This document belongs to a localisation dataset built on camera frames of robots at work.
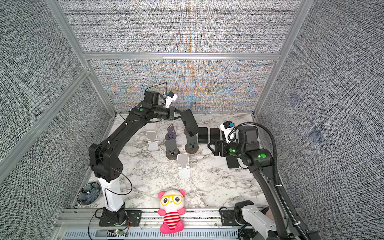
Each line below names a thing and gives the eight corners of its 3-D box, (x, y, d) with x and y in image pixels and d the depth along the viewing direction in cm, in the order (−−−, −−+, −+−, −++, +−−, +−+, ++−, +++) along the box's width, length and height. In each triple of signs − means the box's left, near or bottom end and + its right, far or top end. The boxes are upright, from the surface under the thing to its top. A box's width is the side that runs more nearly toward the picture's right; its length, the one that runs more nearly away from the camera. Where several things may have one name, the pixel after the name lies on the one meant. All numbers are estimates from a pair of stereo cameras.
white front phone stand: (178, 179, 88) (177, 171, 79) (178, 162, 95) (176, 153, 86) (190, 178, 89) (189, 170, 80) (188, 162, 95) (188, 152, 86)
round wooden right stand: (185, 153, 99) (185, 148, 94) (185, 148, 101) (185, 143, 96) (197, 153, 99) (198, 148, 94) (197, 148, 101) (198, 143, 96)
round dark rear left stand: (167, 140, 106) (165, 130, 98) (173, 133, 110) (171, 124, 101) (171, 142, 104) (169, 133, 96) (177, 136, 108) (176, 126, 100)
